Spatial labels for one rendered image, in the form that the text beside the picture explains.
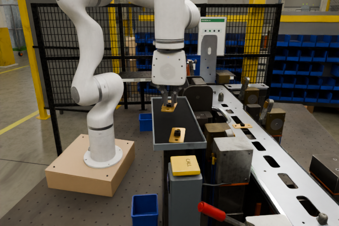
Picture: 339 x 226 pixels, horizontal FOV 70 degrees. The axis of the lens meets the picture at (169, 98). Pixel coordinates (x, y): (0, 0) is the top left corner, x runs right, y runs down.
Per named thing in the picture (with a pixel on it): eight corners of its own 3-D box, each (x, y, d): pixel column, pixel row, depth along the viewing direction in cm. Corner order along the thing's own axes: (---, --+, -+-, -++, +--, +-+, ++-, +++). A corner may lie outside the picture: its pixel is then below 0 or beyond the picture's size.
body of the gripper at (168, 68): (149, 47, 68) (150, 85, 72) (185, 48, 66) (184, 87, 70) (155, 44, 75) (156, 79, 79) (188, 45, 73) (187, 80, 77)
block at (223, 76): (226, 120, 186) (230, 74, 174) (216, 121, 185) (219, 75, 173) (223, 116, 193) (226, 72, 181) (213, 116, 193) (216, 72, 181)
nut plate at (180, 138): (183, 143, 63) (183, 139, 62) (168, 142, 63) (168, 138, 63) (185, 128, 71) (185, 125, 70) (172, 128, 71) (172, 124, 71)
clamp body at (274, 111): (281, 175, 123) (293, 112, 112) (259, 177, 122) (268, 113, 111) (275, 168, 130) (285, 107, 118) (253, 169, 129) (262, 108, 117)
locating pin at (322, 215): (327, 229, 59) (331, 216, 57) (319, 230, 58) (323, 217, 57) (321, 223, 60) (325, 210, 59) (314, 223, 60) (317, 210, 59)
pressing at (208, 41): (215, 82, 178) (218, 34, 166) (199, 82, 177) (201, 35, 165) (214, 82, 178) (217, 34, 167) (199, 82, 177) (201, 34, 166)
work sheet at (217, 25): (224, 56, 200) (227, 16, 190) (196, 56, 199) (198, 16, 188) (223, 55, 202) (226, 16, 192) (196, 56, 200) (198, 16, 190)
